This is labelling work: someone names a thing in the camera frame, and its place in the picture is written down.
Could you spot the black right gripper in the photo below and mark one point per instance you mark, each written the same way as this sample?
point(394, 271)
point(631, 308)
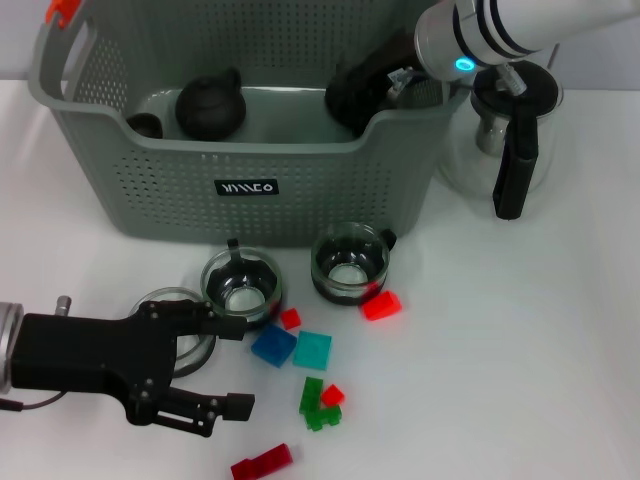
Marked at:
point(395, 55)

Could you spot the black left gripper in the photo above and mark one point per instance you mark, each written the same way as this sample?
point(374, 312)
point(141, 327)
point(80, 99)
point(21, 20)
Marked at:
point(90, 355)

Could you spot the grey perforated storage bin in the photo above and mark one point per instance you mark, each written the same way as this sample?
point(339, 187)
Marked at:
point(200, 165)

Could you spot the dark clay teacup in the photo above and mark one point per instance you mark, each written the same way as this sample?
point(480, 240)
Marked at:
point(142, 125)

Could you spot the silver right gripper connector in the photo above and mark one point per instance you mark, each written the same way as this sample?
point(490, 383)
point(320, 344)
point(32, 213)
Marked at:
point(400, 80)

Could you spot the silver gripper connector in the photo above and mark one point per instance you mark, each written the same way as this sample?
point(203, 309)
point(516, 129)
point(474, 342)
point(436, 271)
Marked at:
point(63, 306)
point(400, 80)

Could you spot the blue square toy brick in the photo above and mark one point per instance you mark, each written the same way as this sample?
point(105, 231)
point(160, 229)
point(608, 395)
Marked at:
point(274, 346)

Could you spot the small red toy brick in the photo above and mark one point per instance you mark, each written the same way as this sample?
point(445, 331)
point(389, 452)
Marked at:
point(332, 395)
point(291, 318)

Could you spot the green long toy brick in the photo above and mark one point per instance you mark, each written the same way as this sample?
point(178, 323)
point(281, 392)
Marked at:
point(310, 392)

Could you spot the cyan square toy brick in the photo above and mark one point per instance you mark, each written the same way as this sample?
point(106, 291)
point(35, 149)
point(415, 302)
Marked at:
point(312, 350)

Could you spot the dark red long brick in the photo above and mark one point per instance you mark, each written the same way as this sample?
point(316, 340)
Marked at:
point(260, 464)

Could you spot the green stepped toy brick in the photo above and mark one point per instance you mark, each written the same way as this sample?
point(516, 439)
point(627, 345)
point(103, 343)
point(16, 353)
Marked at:
point(325, 419)

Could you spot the large red toy brick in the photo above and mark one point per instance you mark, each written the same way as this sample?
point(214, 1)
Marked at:
point(382, 306)

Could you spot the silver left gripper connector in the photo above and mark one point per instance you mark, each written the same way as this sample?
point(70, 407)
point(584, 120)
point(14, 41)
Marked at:
point(63, 306)

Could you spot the dark clay teapot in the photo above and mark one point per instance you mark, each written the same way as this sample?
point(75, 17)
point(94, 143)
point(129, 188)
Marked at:
point(210, 105)

